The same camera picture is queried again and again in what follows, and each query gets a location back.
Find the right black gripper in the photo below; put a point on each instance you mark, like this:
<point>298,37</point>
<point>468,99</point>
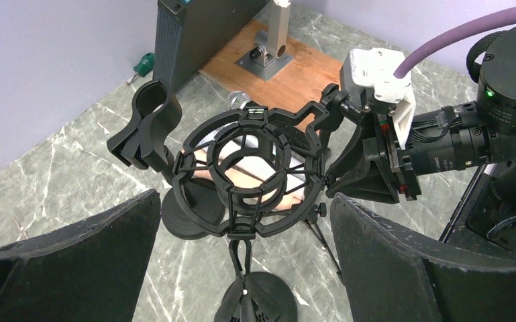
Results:
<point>373,167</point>

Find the metal bracket with tube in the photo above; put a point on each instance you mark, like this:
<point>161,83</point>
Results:
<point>269,54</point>

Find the white microphone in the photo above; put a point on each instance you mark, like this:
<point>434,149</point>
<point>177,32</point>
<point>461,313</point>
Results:
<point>251,171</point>

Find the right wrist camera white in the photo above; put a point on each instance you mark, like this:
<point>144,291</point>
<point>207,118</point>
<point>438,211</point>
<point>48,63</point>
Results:
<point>373,69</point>

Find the shock mount tripod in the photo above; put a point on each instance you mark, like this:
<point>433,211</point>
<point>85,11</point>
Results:
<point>266,210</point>

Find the blue network switch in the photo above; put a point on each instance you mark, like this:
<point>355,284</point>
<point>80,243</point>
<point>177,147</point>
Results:
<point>190,33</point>

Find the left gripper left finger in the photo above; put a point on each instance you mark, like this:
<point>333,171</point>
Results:
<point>91,270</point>

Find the wooden board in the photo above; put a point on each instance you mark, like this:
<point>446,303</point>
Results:
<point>298,83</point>

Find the green screwdriver handle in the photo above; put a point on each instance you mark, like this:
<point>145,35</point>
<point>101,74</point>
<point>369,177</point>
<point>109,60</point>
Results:
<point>143,67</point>

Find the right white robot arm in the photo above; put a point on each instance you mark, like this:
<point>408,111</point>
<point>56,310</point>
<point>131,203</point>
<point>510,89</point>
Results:
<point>480,133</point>

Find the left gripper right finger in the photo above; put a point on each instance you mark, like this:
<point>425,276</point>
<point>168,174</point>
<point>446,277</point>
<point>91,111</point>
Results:
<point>392,273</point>

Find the silver grey microphone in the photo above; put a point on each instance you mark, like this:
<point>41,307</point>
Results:
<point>248,141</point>

